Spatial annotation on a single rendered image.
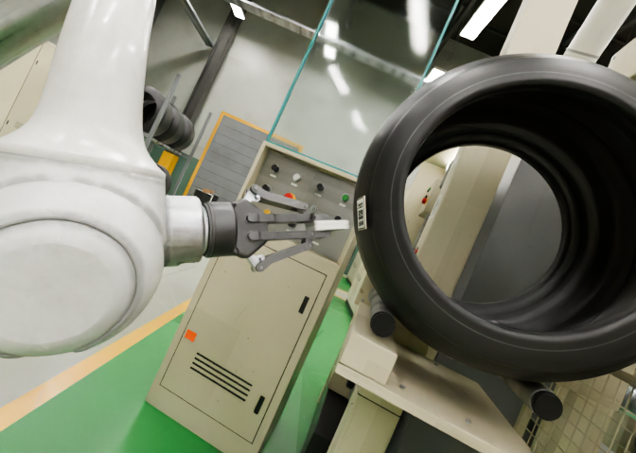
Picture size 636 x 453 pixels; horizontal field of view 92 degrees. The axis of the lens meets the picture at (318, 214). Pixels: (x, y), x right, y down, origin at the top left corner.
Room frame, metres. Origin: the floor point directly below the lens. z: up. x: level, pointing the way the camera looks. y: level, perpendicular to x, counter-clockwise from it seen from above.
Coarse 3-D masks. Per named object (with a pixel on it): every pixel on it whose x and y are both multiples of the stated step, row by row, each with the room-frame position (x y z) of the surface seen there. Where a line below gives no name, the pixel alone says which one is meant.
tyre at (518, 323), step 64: (512, 64) 0.53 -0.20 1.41; (576, 64) 0.51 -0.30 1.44; (384, 128) 0.59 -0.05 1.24; (448, 128) 0.80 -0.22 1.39; (512, 128) 0.77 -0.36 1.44; (576, 128) 0.68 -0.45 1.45; (384, 192) 0.55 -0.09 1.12; (576, 192) 0.74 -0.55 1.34; (384, 256) 0.54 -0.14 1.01; (576, 256) 0.73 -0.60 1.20; (448, 320) 0.51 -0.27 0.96; (512, 320) 0.74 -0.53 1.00; (576, 320) 0.66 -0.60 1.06
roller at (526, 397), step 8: (512, 384) 0.57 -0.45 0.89; (520, 384) 0.55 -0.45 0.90; (528, 384) 0.53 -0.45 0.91; (536, 384) 0.52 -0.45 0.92; (520, 392) 0.54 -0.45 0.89; (528, 392) 0.52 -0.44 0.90; (536, 392) 0.50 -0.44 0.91; (544, 392) 0.50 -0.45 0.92; (552, 392) 0.50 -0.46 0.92; (528, 400) 0.51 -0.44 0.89; (536, 400) 0.50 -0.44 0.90; (544, 400) 0.49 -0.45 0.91; (552, 400) 0.49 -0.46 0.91; (536, 408) 0.50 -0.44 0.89; (544, 408) 0.49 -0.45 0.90; (552, 408) 0.49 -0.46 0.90; (560, 408) 0.49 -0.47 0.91; (544, 416) 0.49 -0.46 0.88; (552, 416) 0.49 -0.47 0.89
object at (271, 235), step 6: (252, 234) 0.43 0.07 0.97; (258, 234) 0.43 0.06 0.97; (264, 234) 0.44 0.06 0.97; (270, 234) 0.44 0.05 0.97; (276, 234) 0.45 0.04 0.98; (282, 234) 0.46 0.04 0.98; (288, 234) 0.46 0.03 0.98; (294, 234) 0.47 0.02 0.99; (300, 234) 0.48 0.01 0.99; (306, 234) 0.48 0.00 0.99; (312, 234) 0.49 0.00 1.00; (270, 240) 0.47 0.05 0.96
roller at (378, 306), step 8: (376, 296) 0.75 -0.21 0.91; (376, 304) 0.65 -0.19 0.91; (384, 304) 0.64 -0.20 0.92; (376, 312) 0.57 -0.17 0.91; (384, 312) 0.56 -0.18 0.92; (376, 320) 0.55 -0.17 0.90; (384, 320) 0.55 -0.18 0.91; (392, 320) 0.55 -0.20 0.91; (376, 328) 0.55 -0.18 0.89; (384, 328) 0.55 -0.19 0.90; (392, 328) 0.55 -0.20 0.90; (384, 336) 0.55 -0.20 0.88
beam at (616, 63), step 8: (632, 40) 0.76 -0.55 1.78; (624, 48) 0.78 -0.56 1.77; (632, 48) 0.75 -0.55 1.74; (616, 56) 0.81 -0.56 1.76; (624, 56) 0.77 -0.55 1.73; (632, 56) 0.73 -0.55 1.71; (616, 64) 0.79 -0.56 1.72; (624, 64) 0.75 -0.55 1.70; (632, 64) 0.72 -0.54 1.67; (624, 72) 0.74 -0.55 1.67; (632, 72) 0.70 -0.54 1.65
